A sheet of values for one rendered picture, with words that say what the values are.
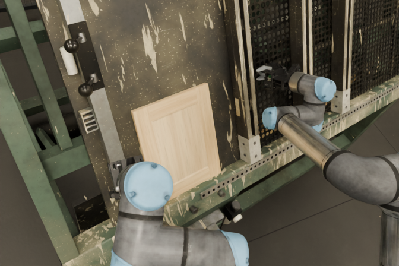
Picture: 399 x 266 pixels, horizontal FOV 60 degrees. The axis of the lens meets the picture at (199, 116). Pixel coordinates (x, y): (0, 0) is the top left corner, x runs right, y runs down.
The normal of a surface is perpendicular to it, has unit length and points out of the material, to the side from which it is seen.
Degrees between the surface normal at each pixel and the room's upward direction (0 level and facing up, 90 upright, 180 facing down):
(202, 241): 10
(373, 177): 37
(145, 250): 21
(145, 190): 28
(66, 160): 57
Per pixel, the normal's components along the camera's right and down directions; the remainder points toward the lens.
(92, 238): -0.15, -0.89
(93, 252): 0.55, 0.29
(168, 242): 0.18, -0.55
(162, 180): 0.33, -0.15
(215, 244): 0.18, -0.71
